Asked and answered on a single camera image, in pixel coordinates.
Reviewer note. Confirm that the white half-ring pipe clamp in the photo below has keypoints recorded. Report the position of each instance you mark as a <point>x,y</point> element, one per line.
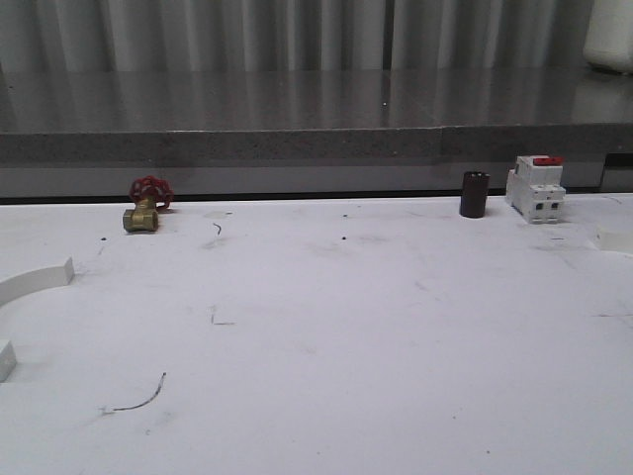
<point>23,284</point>

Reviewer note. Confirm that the dark brown cylindrical coupling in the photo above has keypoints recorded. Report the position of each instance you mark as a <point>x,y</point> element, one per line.
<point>475,186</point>

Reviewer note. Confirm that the brass valve red handwheel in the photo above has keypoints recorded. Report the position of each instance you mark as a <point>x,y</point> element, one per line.
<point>151,195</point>

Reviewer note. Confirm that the grey stone countertop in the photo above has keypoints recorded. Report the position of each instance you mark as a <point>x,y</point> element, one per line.
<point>87,136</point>

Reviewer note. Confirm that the white container on counter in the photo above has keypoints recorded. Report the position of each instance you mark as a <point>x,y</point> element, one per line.
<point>608,43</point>

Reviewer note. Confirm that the white circuit breaker red switch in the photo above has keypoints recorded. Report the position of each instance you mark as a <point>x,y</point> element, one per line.
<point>533,188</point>

